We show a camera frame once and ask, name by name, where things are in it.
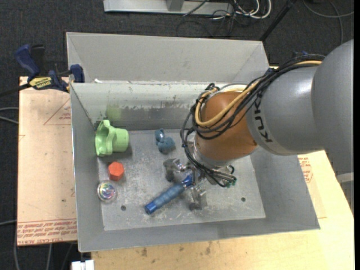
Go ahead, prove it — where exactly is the blue handled tool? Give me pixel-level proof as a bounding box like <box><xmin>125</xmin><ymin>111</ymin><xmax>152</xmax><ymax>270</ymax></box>
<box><xmin>144</xmin><ymin>169</ymin><xmax>196</xmax><ymax>215</ymax></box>

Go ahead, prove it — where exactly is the grey metal bin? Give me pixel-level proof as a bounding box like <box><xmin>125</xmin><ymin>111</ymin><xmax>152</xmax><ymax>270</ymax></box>
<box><xmin>66</xmin><ymin>31</ymin><xmax>321</xmax><ymax>253</ymax></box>

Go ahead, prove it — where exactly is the brown cardboard board red print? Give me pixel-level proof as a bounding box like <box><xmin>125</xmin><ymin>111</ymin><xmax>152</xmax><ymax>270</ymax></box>
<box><xmin>16</xmin><ymin>76</ymin><xmax>329</xmax><ymax>247</ymax></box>

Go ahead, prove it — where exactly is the blue toy animal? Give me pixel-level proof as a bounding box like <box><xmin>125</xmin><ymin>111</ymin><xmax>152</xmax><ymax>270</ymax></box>
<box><xmin>154</xmin><ymin>128</ymin><xmax>177</xmax><ymax>155</ymax></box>

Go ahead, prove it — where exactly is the green plastic cup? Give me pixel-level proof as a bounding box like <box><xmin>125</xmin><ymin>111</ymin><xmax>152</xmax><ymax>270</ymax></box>
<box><xmin>94</xmin><ymin>119</ymin><xmax>130</xmax><ymax>158</ymax></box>

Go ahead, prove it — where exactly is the red hexagonal block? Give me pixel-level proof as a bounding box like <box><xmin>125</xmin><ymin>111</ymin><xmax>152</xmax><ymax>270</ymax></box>
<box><xmin>107</xmin><ymin>161</ymin><xmax>125</xmax><ymax>182</ymax></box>

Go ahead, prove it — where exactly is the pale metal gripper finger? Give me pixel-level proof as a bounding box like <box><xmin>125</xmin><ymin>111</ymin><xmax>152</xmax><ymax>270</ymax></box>
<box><xmin>188</xmin><ymin>183</ymin><xmax>209</xmax><ymax>211</ymax></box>
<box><xmin>163</xmin><ymin>158</ymin><xmax>188</xmax><ymax>182</ymax></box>

